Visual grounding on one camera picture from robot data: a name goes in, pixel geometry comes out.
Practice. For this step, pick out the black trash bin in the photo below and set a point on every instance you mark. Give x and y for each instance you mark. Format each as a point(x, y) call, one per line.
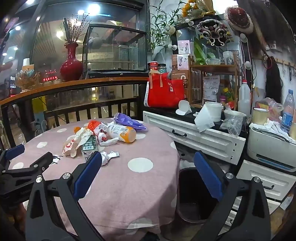
point(187, 190)

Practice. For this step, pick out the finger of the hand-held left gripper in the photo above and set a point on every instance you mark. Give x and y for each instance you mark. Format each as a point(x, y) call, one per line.
point(14, 152)
point(38, 165)

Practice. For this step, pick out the purple plastic packet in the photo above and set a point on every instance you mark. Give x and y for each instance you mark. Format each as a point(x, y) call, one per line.
point(130, 121)

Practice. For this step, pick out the ornate beaded headdress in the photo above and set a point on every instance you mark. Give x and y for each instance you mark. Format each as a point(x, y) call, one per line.
point(211, 30)

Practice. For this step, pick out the dried flower branches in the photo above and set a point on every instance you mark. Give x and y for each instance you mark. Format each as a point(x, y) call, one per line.
point(75, 27)

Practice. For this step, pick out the white red wrapper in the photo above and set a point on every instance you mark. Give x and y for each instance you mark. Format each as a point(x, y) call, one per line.
point(101, 134)

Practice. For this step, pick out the pinkish plastic bag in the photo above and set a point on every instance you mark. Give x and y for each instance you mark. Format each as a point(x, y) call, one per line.
point(272, 105)

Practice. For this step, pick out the green drink carton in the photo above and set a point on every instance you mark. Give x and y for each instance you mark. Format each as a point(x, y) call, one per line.
point(89, 147)

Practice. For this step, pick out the gold lotus bowl ornament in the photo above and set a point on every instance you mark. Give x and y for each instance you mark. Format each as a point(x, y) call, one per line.
point(27, 80)

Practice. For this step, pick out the white tissue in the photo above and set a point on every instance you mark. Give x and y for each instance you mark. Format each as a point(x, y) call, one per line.
point(109, 141)

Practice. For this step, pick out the printed paper scrap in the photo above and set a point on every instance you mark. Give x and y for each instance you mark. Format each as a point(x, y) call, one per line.
point(108, 157)

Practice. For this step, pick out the pile of white papers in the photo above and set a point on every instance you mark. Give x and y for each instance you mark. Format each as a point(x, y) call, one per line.
point(272, 129)

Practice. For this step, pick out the glass display case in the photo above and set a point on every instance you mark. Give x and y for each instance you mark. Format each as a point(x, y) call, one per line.
point(115, 53)

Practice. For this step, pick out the red round hat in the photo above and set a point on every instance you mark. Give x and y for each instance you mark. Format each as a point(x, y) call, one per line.
point(239, 17)

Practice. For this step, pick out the red tin can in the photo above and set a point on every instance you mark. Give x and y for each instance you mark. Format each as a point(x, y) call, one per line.
point(153, 67)

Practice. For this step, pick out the brown box with pink picture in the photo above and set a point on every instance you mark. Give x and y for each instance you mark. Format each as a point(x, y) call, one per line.
point(180, 62)

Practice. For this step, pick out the orange foam fruit net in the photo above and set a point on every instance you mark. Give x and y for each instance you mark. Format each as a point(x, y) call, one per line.
point(93, 125)

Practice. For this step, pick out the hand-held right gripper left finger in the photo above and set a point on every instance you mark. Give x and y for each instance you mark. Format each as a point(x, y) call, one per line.
point(87, 176)

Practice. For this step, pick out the vanity mirror with bulbs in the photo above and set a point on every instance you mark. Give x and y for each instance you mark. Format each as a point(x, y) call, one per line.
point(198, 42)

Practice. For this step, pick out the white orange drink bottle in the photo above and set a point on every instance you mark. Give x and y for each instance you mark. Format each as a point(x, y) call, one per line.
point(122, 133)

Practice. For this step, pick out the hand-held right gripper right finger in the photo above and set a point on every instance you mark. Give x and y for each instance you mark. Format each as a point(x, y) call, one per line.
point(208, 176)

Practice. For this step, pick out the wooden shelf rack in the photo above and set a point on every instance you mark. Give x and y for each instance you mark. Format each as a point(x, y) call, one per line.
point(214, 67)

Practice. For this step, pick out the clear plastic bag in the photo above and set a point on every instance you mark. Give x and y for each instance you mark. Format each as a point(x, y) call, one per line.
point(233, 122)

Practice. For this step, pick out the white plastic bottle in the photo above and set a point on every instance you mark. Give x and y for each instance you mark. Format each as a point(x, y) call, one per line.
point(244, 97)

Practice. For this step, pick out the yellow board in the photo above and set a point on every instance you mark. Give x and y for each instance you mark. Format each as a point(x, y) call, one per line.
point(38, 104)

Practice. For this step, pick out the sunflower bouquet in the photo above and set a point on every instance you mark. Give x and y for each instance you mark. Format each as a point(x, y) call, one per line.
point(192, 8)

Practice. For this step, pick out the clear water bottle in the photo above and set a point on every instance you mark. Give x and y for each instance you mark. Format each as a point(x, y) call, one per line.
point(287, 113)

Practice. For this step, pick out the orange brown box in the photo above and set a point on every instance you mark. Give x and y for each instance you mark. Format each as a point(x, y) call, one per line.
point(179, 77)

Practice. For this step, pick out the black braided wig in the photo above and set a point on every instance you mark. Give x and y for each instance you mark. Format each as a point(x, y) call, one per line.
point(274, 81)

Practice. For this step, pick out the pink polka dot tablecloth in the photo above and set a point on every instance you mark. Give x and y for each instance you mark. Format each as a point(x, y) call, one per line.
point(129, 190)

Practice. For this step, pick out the green bamboo plant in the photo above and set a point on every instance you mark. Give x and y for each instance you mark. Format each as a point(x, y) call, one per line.
point(159, 25)

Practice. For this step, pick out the red ceramic vase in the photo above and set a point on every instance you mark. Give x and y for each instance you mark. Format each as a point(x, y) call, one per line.
point(71, 67)

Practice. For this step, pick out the clear plastic cup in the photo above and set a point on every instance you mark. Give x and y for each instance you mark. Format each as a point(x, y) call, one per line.
point(227, 58)

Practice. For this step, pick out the white drawer cabinet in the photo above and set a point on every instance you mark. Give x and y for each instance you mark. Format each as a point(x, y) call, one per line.
point(208, 141)

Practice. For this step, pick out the white paper notice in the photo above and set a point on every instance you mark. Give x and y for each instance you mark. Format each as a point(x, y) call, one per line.
point(211, 88)

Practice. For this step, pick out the white drawer unit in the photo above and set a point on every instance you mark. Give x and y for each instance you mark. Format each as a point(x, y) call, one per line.
point(263, 179)

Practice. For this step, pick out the glass bowl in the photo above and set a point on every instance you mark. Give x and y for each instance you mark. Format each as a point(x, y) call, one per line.
point(212, 61)

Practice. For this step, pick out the white electric fan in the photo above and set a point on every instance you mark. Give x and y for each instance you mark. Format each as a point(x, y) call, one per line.
point(41, 127)

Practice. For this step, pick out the wooden counter ledge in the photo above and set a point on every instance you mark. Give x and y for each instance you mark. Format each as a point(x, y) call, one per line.
point(81, 83)

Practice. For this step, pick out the white printer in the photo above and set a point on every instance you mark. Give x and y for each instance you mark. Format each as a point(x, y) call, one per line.
point(268, 148)

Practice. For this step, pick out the white red paper bag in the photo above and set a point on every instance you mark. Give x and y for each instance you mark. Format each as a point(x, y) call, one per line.
point(74, 144)

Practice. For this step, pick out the cream paper cup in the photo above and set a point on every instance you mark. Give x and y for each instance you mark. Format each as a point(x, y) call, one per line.
point(260, 115)

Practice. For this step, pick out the black railing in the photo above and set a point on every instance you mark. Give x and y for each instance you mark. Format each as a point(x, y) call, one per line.
point(92, 104)

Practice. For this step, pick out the red tote bag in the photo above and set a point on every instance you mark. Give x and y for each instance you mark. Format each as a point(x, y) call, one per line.
point(163, 92)

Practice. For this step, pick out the yellow bottle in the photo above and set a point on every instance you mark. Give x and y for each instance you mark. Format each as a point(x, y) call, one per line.
point(227, 93)

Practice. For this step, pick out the orange peel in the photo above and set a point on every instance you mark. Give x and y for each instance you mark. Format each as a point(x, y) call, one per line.
point(77, 129)

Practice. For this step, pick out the glass jar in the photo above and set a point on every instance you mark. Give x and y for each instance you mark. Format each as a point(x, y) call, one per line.
point(162, 68)

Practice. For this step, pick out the pink cosmetic box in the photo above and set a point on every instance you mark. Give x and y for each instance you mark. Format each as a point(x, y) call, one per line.
point(184, 47)

